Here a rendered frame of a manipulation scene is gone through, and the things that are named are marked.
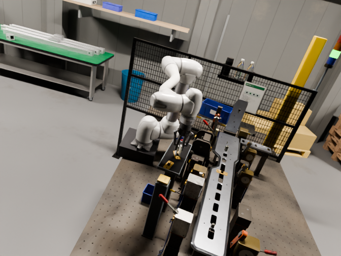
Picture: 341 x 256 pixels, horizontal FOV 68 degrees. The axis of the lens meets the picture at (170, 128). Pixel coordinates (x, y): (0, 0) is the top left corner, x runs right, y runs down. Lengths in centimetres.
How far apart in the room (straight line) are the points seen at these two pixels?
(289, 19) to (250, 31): 69
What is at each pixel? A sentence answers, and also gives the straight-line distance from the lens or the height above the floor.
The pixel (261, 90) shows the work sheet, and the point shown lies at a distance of 269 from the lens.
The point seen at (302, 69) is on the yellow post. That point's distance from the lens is 272.
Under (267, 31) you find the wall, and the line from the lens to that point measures 530.
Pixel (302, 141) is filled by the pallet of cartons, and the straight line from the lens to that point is 498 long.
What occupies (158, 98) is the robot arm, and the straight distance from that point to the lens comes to 135.
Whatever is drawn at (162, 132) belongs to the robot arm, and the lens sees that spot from 219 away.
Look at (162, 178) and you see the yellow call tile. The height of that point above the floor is 116.
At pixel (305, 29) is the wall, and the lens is 548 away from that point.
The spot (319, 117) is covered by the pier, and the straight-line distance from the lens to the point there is 584.
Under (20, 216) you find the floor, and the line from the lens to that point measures 278.
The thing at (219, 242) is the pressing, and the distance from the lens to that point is 145.
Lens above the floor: 206
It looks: 28 degrees down
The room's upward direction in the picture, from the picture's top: 15 degrees clockwise
